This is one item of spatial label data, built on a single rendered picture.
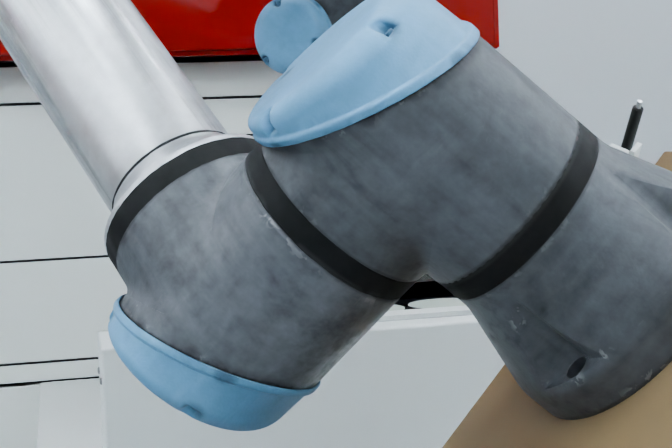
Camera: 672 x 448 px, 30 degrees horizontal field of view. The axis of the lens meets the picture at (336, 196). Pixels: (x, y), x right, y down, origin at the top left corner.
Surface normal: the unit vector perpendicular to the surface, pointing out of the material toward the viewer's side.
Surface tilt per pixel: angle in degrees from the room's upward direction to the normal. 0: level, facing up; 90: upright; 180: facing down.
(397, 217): 117
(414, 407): 90
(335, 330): 129
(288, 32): 90
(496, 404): 49
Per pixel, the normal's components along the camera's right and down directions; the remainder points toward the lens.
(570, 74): 0.22, 0.04
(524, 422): -0.77, -0.62
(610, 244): -0.03, -0.17
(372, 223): 0.02, 0.43
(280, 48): -0.39, 0.07
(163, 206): -0.35, -0.32
